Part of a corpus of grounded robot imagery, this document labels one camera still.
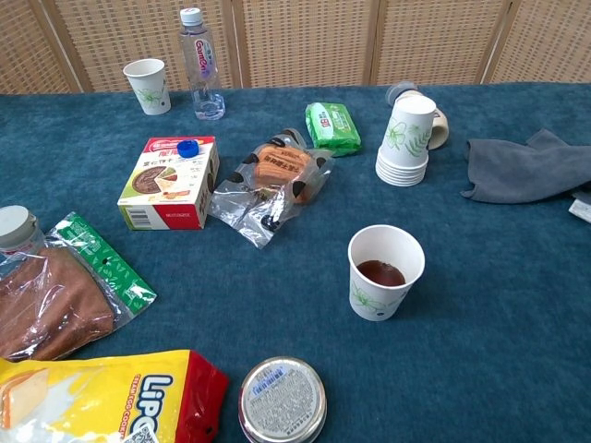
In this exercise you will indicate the white paper cup green flower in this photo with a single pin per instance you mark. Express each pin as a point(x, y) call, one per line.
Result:
point(148, 92)
point(369, 300)

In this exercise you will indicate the white yogurt cup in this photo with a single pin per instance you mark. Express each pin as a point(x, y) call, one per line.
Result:
point(406, 138)

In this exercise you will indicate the bread snack in clear bag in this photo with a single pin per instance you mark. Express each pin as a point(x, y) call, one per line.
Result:
point(277, 171)

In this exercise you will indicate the blue plush table cover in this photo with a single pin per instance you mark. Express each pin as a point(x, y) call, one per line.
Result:
point(277, 300)

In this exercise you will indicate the green tissue pack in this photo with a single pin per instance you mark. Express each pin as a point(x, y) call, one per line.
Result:
point(332, 124)

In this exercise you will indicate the blue plastic bottle cap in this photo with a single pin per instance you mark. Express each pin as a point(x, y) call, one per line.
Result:
point(188, 148)

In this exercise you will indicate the red and white cookie box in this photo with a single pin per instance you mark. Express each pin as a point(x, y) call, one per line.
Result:
point(161, 203)

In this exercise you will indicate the beige mayonnaise squeeze bottle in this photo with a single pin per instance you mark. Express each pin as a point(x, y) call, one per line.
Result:
point(401, 89)

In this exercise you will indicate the clear plastic water bottle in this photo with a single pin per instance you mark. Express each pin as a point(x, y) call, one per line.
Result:
point(201, 69)

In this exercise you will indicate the woven wicker folding screen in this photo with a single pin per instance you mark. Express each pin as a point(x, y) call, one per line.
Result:
point(300, 41)

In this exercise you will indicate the tin can with silver lid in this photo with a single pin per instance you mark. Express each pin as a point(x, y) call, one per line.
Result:
point(281, 401)

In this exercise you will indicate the grey microfibre cloth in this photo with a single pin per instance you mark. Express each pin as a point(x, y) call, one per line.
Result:
point(517, 171)

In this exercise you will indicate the brown powder bag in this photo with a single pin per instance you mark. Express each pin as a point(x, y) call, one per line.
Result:
point(55, 300)

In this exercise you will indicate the yellow Lipo cookie bag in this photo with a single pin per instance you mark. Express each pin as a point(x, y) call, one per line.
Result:
point(92, 397)

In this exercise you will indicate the jar with white lid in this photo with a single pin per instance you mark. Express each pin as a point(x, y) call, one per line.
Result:
point(16, 221)

